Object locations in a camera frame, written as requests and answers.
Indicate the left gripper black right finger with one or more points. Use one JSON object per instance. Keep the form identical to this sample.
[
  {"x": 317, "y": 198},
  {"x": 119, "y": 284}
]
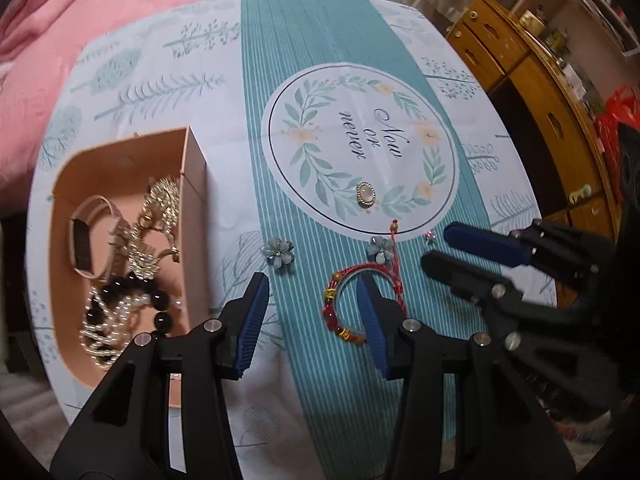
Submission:
[{"x": 381, "y": 318}]

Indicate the wooden drawer cabinet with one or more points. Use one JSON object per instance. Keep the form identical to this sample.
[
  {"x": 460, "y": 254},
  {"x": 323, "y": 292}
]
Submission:
[{"x": 551, "y": 131}]

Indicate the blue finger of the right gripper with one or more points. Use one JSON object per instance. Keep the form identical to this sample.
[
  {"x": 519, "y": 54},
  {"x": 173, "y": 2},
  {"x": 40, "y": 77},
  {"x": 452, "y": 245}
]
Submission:
[
  {"x": 502, "y": 249},
  {"x": 466, "y": 281}
]

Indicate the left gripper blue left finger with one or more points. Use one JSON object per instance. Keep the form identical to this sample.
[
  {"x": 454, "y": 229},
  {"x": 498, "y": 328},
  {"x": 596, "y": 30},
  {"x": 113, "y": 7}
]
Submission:
[{"x": 250, "y": 315}]

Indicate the small flower earring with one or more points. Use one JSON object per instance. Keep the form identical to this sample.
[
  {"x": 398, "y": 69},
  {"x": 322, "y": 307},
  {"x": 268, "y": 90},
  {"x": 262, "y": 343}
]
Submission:
[{"x": 278, "y": 253}]

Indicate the gold leaf hair comb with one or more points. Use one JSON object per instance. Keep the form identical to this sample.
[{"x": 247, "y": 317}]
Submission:
[{"x": 159, "y": 214}]

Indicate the pink bed blanket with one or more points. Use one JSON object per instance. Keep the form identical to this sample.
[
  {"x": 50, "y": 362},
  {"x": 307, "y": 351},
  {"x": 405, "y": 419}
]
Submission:
[{"x": 36, "y": 78}]

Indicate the peach cardboard jewelry box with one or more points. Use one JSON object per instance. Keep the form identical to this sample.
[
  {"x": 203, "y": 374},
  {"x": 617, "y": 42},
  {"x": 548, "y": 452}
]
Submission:
[{"x": 127, "y": 216}]

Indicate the teal floral tablecloth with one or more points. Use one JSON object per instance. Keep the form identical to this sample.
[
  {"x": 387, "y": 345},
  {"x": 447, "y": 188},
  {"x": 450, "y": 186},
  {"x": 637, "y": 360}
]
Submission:
[{"x": 293, "y": 103}]

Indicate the pearl bow hair clip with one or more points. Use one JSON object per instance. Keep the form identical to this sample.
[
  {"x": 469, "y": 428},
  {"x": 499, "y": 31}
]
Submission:
[{"x": 105, "y": 334}]

